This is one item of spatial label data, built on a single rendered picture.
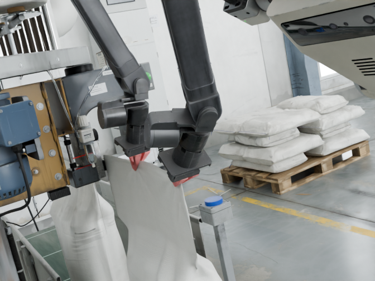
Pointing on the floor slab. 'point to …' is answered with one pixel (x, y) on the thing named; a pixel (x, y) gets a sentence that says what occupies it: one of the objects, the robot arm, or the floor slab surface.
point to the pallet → (278, 183)
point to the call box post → (224, 252)
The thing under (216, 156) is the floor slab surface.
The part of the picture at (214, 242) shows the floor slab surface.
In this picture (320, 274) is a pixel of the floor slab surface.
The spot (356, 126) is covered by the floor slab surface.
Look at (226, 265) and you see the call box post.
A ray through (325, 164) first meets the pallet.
